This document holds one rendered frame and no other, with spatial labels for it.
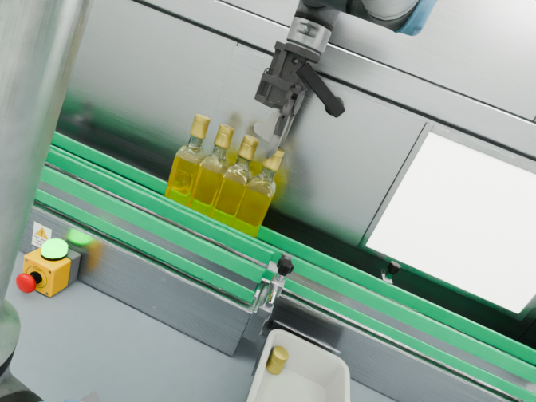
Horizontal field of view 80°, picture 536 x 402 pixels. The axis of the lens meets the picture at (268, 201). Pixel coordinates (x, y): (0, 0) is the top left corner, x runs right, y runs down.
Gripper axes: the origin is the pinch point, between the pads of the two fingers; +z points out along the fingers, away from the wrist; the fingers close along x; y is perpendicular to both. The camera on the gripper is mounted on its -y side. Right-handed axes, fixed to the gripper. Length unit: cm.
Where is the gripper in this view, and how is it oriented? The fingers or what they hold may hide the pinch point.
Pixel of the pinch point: (275, 151)
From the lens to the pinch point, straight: 67.4
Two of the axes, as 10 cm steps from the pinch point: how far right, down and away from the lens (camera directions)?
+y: -9.1, -4.1, 1.0
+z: -3.5, 8.7, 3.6
